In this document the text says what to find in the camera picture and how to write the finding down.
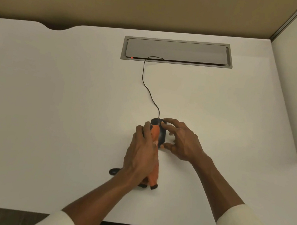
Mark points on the person's left hand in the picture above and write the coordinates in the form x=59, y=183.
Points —
x=139, y=159

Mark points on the person's right hand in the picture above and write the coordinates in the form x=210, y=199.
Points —
x=186, y=146

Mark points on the person's right middle finger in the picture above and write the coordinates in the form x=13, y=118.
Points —
x=172, y=120

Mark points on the person's right thumb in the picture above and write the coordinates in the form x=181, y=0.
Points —
x=166, y=146

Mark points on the person's left thumb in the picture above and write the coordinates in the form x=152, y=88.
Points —
x=155, y=143

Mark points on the black computer mouse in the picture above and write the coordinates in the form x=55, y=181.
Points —
x=161, y=136

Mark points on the person's right forearm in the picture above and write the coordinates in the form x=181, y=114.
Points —
x=216, y=189

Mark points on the person's left forearm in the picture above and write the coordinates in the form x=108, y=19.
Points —
x=100, y=196

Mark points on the tan desk partition panel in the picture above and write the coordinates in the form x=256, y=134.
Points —
x=142, y=2

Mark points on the grey metal partition post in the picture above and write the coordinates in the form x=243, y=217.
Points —
x=289, y=21

